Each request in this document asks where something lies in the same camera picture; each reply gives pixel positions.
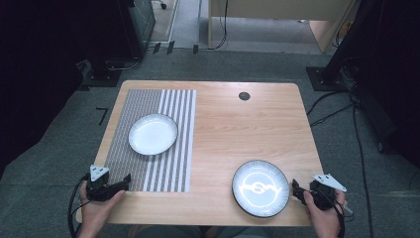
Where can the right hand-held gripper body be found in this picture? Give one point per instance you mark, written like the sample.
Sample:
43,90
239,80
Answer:
323,196

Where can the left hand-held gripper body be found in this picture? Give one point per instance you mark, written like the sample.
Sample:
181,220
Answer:
97,188

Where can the white plate with dark rim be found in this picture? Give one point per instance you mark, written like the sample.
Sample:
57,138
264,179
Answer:
261,188
153,134

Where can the person's right hand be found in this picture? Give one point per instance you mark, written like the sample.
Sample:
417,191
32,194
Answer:
325,219

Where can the person's left hand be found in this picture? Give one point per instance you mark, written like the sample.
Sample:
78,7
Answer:
95,214

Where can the grey white striped placemat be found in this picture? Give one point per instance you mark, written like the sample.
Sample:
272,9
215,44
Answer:
185,139

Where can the black table grommet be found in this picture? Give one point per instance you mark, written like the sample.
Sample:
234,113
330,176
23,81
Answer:
244,96

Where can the black stand base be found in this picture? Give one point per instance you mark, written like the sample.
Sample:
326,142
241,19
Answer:
100,77
322,79

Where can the black curtain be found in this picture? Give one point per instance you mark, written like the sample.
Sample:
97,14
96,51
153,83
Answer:
33,66
389,66

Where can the black floor tape strip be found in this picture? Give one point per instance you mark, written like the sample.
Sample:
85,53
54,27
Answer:
157,48
195,49
170,47

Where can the dark equipment cabinet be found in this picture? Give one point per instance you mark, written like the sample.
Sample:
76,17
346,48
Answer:
140,26

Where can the light wooden desk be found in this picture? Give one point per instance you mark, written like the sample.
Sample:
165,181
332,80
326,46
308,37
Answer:
280,8

